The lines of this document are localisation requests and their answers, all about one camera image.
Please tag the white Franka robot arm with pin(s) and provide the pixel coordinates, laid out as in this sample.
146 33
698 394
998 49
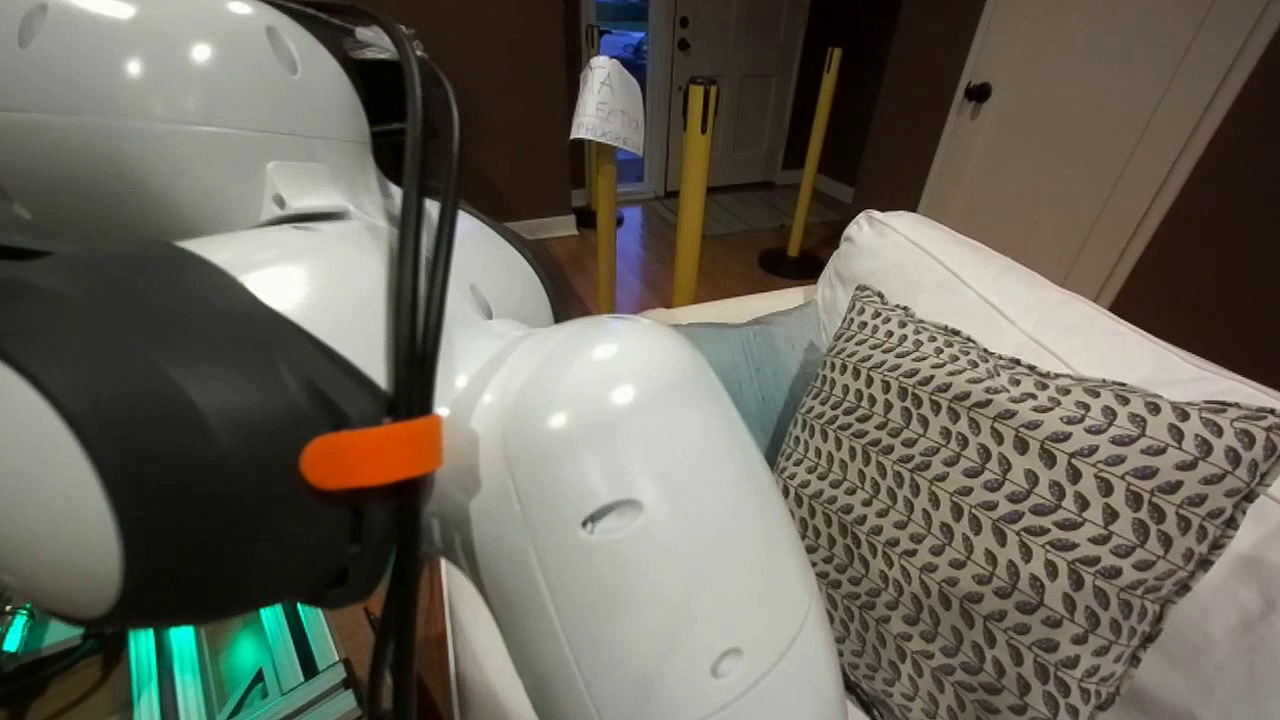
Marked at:
624 533

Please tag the teal cushion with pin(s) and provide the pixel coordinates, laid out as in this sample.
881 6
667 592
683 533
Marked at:
754 373

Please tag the yellow stanchion pole black base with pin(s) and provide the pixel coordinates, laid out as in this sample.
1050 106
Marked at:
814 145
602 224
693 187

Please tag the white cloth on pole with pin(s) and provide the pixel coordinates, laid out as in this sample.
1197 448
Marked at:
610 101

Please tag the white door with deadbolt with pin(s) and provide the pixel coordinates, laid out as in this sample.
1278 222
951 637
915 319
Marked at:
746 75

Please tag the white sofa with beige armrest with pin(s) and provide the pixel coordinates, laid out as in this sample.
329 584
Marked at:
1043 304

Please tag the leaf pattern cushion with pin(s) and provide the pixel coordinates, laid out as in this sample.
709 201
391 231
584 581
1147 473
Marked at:
1015 522

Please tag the black door knob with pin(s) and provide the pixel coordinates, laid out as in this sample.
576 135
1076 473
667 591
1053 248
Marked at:
977 93

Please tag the white closet door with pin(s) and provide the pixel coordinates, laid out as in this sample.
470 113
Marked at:
1067 135

